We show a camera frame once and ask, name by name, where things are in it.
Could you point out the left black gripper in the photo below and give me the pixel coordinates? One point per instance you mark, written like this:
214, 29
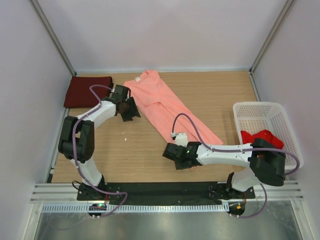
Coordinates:
133, 112

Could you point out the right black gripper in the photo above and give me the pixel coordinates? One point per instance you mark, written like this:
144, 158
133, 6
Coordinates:
180, 165

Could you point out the pink t-shirt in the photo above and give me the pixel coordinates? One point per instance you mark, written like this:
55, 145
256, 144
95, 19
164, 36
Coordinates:
159, 104

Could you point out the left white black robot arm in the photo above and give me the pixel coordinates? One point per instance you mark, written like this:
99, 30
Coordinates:
77, 137

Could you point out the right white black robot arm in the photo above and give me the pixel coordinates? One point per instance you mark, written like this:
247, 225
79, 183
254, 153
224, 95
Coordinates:
262, 163

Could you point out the folded black t-shirt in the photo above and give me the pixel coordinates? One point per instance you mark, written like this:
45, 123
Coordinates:
111, 84

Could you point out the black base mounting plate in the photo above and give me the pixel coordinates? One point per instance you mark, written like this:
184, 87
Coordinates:
176, 193

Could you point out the folded dark red t-shirt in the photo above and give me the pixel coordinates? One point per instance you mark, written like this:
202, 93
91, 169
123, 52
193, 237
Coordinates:
78, 94

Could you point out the white plastic basket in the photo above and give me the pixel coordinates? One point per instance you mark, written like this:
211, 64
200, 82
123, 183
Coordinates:
256, 116

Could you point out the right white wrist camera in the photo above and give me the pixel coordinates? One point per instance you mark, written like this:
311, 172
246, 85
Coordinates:
180, 138

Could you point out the white slotted cable duct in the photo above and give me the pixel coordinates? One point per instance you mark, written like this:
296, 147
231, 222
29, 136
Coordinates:
99, 208

